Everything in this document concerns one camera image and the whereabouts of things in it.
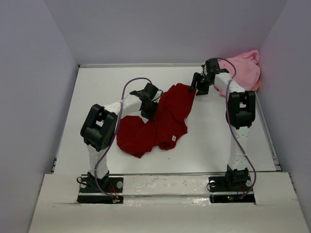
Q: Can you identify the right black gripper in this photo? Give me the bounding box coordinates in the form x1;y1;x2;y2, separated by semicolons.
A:
189;72;213;96

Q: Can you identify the red t shirt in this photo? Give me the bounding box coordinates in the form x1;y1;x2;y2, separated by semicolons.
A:
117;83;195;158

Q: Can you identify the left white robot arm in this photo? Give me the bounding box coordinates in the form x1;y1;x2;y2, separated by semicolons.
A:
77;83;163;193

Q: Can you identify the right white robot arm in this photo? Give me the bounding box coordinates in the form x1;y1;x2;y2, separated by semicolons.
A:
190;58;256;194

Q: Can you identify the pink t shirt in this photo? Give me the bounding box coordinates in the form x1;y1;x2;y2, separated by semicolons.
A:
226;50;260;91

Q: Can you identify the metal rail at front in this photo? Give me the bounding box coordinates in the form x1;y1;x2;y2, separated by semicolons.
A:
80;171;229;176

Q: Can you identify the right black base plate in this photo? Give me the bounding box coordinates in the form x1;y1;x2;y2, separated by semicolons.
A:
207;176;256;204

